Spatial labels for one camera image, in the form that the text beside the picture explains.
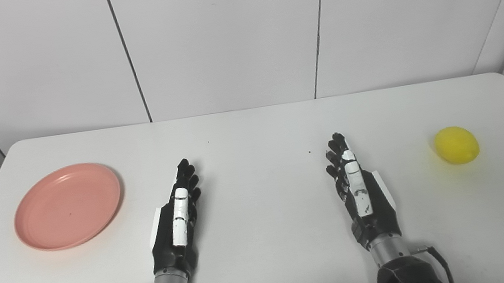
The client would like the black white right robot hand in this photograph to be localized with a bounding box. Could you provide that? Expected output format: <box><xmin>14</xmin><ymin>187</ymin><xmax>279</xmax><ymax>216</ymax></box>
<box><xmin>320</xmin><ymin>125</ymin><xmax>404</xmax><ymax>255</ymax></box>

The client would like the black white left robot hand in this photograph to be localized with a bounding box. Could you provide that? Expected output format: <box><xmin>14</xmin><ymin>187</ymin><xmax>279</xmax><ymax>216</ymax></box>
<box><xmin>137</xmin><ymin>156</ymin><xmax>216</xmax><ymax>283</ymax></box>

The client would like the yellow lemon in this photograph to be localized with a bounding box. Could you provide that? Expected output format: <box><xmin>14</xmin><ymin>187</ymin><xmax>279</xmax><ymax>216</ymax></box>
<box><xmin>433</xmin><ymin>123</ymin><xmax>482</xmax><ymax>169</ymax></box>

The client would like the pink round plate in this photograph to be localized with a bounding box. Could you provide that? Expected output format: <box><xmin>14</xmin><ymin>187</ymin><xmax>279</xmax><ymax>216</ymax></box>
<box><xmin>6</xmin><ymin>157</ymin><xmax>130</xmax><ymax>257</ymax></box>

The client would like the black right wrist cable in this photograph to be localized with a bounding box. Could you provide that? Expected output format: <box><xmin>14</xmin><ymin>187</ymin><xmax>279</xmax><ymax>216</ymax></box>
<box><xmin>411</xmin><ymin>242</ymin><xmax>456</xmax><ymax>283</ymax></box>

